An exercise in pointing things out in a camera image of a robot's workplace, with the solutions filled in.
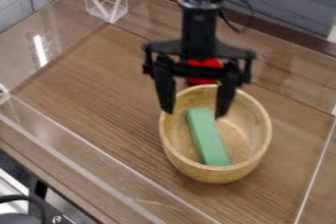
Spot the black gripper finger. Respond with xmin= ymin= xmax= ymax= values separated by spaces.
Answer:
xmin=153 ymin=55 xmax=176 ymax=114
xmin=214 ymin=62 xmax=240 ymax=118

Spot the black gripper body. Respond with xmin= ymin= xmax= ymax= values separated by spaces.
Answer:
xmin=141 ymin=4 xmax=256 ymax=85

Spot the green rectangular block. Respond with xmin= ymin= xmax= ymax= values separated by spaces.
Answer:
xmin=186 ymin=107 xmax=230 ymax=166

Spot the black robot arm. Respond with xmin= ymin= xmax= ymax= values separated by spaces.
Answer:
xmin=141 ymin=0 xmax=256 ymax=117

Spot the brown wooden bowl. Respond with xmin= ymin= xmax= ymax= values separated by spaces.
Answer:
xmin=158 ymin=84 xmax=272 ymax=184

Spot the red plush tomato toy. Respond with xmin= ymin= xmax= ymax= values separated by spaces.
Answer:
xmin=186 ymin=58 xmax=221 ymax=85

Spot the clear acrylic corner bracket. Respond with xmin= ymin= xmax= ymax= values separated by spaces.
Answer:
xmin=84 ymin=0 xmax=128 ymax=24

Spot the clear acrylic enclosure wall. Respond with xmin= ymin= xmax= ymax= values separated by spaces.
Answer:
xmin=0 ymin=84 xmax=220 ymax=224

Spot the black table leg bracket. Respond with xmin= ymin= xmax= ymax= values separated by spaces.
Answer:
xmin=29 ymin=179 xmax=74 ymax=224

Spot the black cable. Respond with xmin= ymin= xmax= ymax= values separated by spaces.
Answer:
xmin=0 ymin=195 xmax=44 ymax=224

